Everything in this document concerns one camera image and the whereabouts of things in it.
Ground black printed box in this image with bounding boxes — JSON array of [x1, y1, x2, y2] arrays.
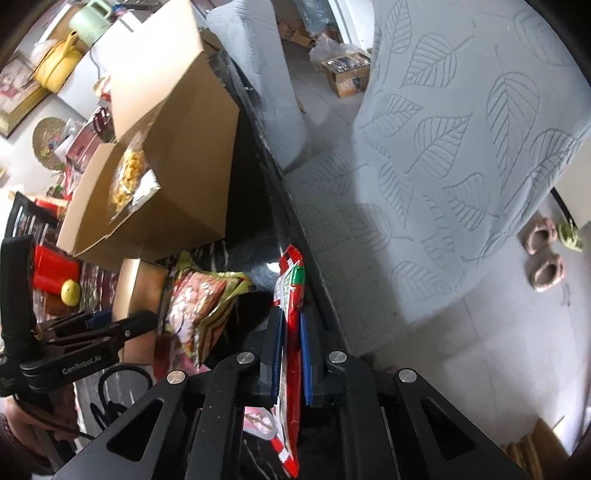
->
[[4, 192, 59, 247]]

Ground woven round mat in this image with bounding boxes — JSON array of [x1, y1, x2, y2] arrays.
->
[[32, 117, 66, 172]]

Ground yellow pot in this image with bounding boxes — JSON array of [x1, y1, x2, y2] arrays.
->
[[33, 31, 83, 94]]

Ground person's left hand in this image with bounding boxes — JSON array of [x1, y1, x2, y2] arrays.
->
[[0, 396, 82, 476]]

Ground grey leaf-pattern covered chair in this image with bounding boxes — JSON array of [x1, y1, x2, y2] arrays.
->
[[287, 1, 590, 356]]

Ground cardboard box on floor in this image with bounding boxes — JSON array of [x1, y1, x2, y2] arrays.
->
[[322, 52, 370, 98]]

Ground light green electric kettle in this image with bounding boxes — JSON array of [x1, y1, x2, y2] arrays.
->
[[69, 0, 112, 47]]

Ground open cardboard box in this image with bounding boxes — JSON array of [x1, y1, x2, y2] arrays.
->
[[57, 1, 239, 271]]

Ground pink slipper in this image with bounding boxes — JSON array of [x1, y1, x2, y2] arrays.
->
[[523, 217, 558, 256], [530, 254, 566, 293]]

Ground pink rose cone packet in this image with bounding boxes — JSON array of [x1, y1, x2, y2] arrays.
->
[[242, 407, 277, 441]]

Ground framed flower picture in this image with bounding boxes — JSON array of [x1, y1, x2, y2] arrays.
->
[[0, 51, 50, 138]]

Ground white refrigerator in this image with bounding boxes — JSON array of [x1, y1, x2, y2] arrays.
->
[[57, 11, 141, 118]]

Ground pink slipper far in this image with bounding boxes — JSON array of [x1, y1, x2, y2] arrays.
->
[[523, 217, 558, 256]]

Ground yellow lemon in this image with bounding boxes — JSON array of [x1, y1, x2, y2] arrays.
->
[[60, 279, 81, 307]]

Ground small brown cardboard box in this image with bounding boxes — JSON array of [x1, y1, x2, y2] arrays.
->
[[112, 258, 168, 366]]

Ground red plastic container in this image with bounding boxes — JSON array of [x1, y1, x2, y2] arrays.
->
[[33, 245, 80, 296]]

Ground green slipper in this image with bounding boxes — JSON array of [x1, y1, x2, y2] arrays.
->
[[557, 219, 584, 253]]

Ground red white long snack packet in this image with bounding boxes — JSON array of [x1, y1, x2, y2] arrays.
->
[[271, 245, 305, 478]]

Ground pink slipper near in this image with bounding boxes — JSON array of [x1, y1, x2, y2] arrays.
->
[[530, 254, 566, 293]]

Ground brown green meat snack packet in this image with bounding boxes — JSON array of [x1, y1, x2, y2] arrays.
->
[[153, 251, 253, 378]]

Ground packaged yellow waffles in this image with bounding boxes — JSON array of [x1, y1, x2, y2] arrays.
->
[[107, 131, 160, 222]]

